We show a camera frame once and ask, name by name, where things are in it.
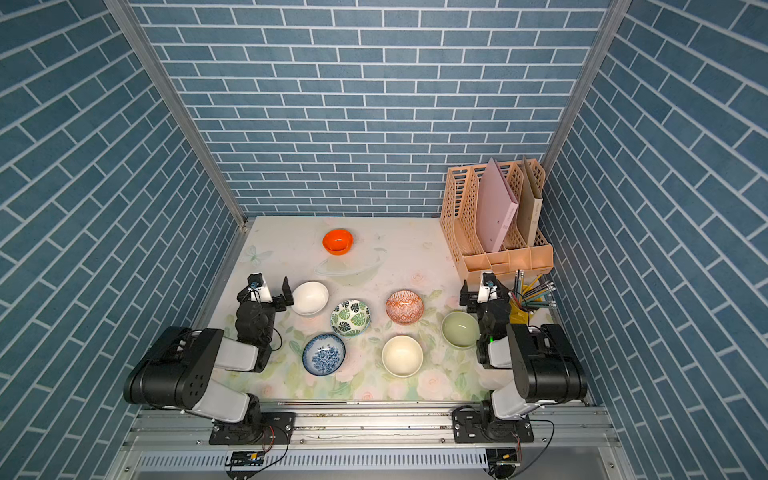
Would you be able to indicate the green leaf pattern bowl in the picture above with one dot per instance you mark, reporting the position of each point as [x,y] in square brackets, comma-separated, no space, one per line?
[350,318]

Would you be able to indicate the light green bowl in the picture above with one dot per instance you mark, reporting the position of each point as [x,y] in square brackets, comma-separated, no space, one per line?
[460,330]

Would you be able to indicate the red pattern bowl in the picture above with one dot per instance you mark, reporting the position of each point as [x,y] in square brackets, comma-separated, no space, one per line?
[404,307]

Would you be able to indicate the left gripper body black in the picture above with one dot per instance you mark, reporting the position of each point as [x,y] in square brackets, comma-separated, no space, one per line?
[267,311]

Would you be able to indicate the peach file organizer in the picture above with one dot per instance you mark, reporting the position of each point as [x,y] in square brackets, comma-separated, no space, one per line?
[458,222]

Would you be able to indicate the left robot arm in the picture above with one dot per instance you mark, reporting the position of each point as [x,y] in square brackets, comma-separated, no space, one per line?
[176,372]

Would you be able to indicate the beige folder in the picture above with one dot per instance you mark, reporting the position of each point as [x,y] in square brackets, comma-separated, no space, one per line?
[530,205]

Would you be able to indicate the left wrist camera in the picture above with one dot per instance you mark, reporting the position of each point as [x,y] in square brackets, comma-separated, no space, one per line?
[257,289]

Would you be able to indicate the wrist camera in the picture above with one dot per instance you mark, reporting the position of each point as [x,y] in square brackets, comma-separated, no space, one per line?
[488,289]
[257,289]

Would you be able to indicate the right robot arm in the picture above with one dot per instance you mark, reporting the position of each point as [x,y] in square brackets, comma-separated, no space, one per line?
[545,369]

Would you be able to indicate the blue floral bowl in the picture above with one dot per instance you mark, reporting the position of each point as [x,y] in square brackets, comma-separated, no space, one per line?
[324,354]

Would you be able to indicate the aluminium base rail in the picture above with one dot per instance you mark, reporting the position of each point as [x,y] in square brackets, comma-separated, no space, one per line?
[374,440]

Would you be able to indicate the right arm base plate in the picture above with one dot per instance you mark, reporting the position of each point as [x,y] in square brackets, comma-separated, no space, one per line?
[472,425]

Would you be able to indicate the pink folder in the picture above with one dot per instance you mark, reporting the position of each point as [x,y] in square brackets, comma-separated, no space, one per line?
[496,208]

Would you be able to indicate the cream bowl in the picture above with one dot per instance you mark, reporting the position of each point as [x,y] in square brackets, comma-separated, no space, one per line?
[402,356]

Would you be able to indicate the yellow pencil cup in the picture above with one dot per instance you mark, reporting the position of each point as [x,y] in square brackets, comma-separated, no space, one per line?
[521,310]

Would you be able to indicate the floral table mat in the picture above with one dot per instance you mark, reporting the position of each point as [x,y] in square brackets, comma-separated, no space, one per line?
[388,255]

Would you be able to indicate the orange bowl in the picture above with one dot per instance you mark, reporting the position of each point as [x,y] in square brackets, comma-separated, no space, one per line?
[338,242]

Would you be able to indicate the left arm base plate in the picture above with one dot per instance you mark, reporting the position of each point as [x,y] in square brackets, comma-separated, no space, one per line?
[270,428]

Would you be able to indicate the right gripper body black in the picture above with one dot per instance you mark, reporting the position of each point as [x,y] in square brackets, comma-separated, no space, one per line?
[475,307]

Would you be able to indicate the white bowl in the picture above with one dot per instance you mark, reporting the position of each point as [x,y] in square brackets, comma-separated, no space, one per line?
[310,298]

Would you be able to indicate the green circuit board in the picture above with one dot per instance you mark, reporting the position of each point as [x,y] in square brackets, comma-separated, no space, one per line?
[245,459]

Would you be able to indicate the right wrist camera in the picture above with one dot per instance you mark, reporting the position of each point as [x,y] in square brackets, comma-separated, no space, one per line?
[488,289]

